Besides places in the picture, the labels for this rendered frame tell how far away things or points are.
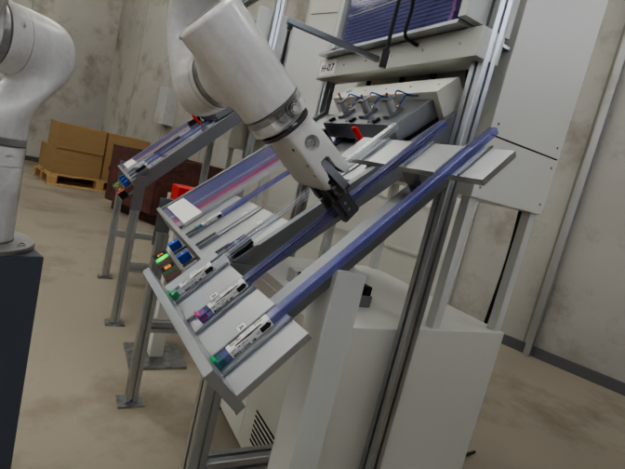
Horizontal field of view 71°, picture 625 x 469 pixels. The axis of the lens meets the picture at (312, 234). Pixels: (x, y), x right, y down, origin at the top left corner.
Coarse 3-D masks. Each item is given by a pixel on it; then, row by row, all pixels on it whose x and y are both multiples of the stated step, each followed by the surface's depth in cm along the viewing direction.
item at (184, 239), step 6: (162, 210) 140; (162, 216) 138; (168, 222) 126; (174, 228) 119; (180, 234) 113; (180, 240) 126; (186, 240) 108; (192, 246) 103; (192, 252) 111; (198, 252) 98; (198, 258) 101
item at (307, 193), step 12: (384, 132) 81; (372, 144) 80; (348, 156) 80; (360, 156) 80; (312, 192) 76; (288, 204) 75; (276, 216) 74; (264, 228) 73; (240, 240) 72; (228, 252) 71; (216, 264) 71; (180, 288) 69
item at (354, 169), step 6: (330, 114) 163; (318, 120) 163; (324, 120) 160; (324, 126) 153; (336, 144) 129; (342, 144) 127; (348, 144) 125; (342, 150) 123; (354, 168) 107; (360, 168) 106; (342, 174) 108; (348, 174) 106; (354, 174) 104; (348, 180) 104
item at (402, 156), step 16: (432, 128) 73; (416, 144) 71; (400, 160) 70; (384, 176) 70; (352, 192) 68; (320, 224) 66; (288, 240) 65; (304, 240) 65; (272, 256) 63; (256, 272) 62
